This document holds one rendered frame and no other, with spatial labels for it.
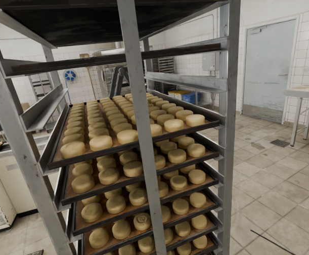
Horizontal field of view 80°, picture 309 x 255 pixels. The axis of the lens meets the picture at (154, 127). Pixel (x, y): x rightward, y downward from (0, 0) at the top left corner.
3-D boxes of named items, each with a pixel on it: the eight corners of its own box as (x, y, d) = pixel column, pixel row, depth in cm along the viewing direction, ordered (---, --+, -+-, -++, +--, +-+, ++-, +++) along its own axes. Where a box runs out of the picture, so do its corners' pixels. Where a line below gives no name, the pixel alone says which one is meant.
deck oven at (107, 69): (115, 121, 557) (100, 50, 486) (104, 114, 658) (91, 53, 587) (159, 110, 622) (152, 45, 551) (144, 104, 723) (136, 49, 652)
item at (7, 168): (18, 219, 228) (-13, 156, 196) (28, 201, 259) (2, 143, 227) (78, 202, 244) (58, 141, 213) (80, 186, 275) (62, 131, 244)
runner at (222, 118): (142, 94, 103) (142, 88, 102) (147, 93, 104) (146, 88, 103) (216, 129, 46) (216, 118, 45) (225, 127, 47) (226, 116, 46)
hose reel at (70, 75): (83, 101, 617) (75, 67, 578) (84, 102, 602) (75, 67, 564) (70, 104, 600) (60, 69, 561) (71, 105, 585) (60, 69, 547)
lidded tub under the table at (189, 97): (182, 102, 592) (181, 94, 583) (193, 99, 613) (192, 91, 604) (189, 104, 561) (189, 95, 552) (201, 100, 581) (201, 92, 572)
